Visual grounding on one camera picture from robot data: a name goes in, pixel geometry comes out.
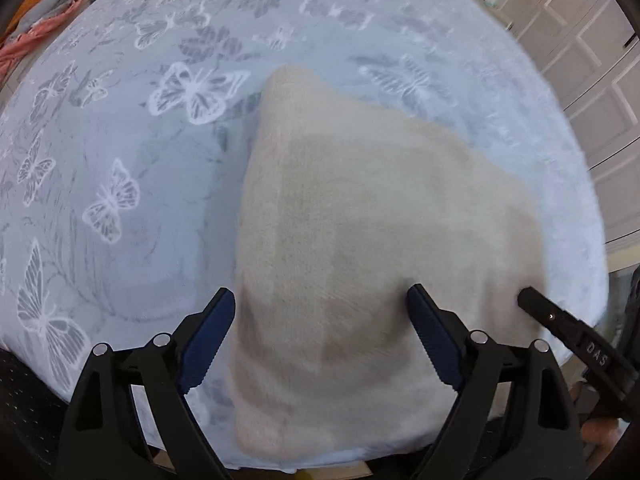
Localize white wardrobe doors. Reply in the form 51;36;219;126
496;0;639;252

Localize pink clothing item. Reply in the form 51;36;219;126
1;0;84;84

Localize grey clothing item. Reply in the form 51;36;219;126
14;0;73;34

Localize cream fleece garment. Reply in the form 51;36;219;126
229;66;544;464

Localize blue butterfly duvet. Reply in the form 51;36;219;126
1;0;608;400

